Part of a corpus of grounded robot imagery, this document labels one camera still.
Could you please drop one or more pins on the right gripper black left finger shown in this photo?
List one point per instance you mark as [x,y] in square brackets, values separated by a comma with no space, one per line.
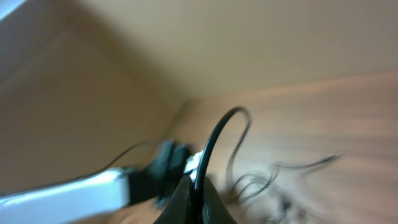
[179,208]

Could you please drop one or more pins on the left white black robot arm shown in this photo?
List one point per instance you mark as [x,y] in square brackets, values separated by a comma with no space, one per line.
[103,191]

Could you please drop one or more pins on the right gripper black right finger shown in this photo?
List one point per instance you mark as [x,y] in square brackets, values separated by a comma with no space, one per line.
[214,211]

